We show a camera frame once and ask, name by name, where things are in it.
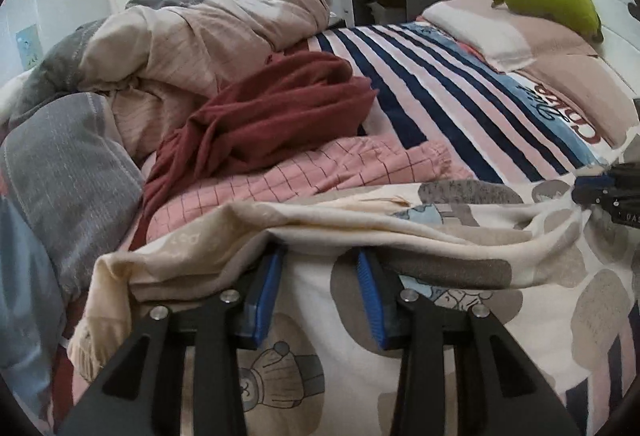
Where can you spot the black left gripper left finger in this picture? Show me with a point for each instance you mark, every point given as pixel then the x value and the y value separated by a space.
pixel 139 390

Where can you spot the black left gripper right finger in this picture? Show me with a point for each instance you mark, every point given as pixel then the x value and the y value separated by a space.
pixel 455 365

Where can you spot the cream grey patterned pants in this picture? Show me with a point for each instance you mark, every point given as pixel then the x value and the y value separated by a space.
pixel 564 280

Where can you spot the striped navy pink blanket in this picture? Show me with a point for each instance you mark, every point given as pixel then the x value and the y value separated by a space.
pixel 503 127

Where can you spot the green plush toy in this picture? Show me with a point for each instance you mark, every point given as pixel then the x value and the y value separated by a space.
pixel 580 16

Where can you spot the blue grey garment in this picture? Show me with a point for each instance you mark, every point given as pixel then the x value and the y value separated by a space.
pixel 69 191

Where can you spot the pink checked garment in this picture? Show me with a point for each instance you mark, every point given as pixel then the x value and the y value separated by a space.
pixel 341 164

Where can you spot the dark red garment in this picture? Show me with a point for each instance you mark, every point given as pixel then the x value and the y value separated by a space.
pixel 295 103

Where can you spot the beige grey duvet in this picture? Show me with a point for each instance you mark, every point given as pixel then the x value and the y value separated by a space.
pixel 157 61

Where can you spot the blue wall poster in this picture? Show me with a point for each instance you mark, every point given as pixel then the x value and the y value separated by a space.
pixel 29 47

